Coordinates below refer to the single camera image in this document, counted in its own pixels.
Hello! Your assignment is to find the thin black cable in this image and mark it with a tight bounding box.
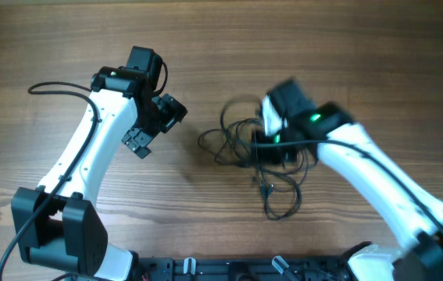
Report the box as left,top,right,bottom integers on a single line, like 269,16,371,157
198,99,265,169

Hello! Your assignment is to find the black usb cable thick plug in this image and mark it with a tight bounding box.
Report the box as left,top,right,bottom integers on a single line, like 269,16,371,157
250,148,316,185

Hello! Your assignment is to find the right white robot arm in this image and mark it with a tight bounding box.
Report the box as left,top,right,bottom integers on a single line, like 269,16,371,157
252,80,443,280

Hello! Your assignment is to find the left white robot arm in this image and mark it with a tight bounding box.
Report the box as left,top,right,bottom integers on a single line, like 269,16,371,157
9,47,187,280

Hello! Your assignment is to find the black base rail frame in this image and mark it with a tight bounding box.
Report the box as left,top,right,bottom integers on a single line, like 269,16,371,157
133,256,356,281

